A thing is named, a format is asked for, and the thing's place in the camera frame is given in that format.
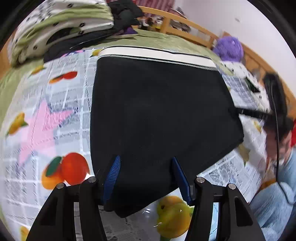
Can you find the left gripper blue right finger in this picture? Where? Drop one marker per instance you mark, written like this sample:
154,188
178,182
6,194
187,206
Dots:
183,183

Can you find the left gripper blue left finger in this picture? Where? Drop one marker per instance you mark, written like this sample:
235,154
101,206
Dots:
111,178

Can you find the black pants with white stripe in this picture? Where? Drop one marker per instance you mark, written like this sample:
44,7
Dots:
150,105

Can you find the white black-dotted pillow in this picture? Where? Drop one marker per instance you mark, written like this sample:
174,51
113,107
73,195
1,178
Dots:
247,78

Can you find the fruit print plastic mat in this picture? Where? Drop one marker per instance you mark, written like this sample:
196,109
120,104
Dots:
28,148

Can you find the purple plush toy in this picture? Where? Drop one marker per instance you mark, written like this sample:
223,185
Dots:
229,49

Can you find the green fleece bed sheet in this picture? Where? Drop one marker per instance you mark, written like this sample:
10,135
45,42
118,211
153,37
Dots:
150,39

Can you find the white green patterned quilt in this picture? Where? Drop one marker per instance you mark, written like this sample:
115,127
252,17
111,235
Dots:
54,21

